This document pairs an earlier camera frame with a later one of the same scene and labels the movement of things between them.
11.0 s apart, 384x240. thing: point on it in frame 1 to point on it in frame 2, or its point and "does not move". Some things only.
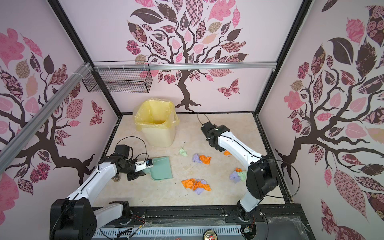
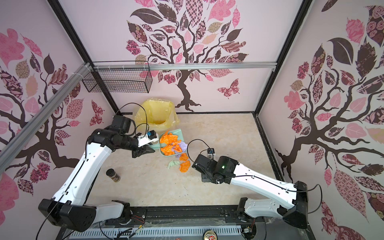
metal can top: [209, 234] does not move
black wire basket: [120, 80] does not move
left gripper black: [135, 175] to [141, 150]
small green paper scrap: [182, 152] to [172, 163]
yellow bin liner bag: [156, 113] does not move
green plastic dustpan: [161, 169] to [177, 132]
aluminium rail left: [20, 137] does not move
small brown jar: [116, 178] does not move
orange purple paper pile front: [197, 185] to [175, 146]
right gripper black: [220, 150] to [204, 178]
